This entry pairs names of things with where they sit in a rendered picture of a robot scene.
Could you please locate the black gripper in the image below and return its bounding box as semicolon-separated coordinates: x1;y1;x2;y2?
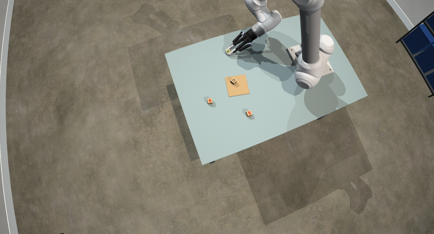
226;29;257;55

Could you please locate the tan flat mat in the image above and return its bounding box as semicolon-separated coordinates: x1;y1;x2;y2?
225;75;250;97

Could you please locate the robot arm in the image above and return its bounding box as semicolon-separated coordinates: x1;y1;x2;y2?
244;0;335;89

